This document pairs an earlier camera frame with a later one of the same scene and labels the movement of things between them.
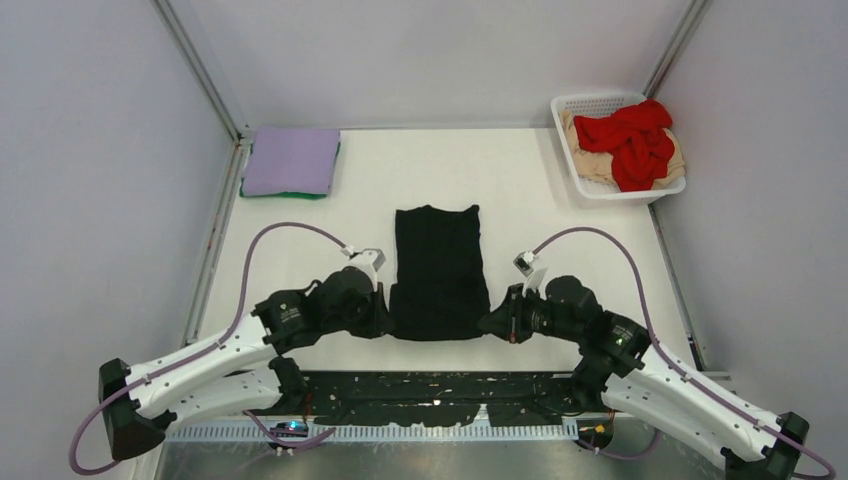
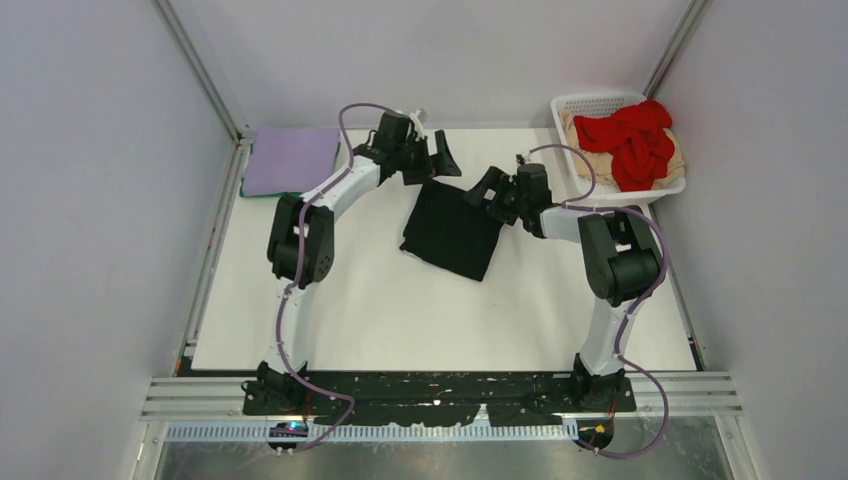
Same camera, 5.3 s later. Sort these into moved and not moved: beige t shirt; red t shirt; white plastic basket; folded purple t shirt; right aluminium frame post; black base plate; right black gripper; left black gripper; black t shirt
Moved: right black gripper; left black gripper; black t shirt
Not moved: beige t shirt; red t shirt; black base plate; white plastic basket; folded purple t shirt; right aluminium frame post
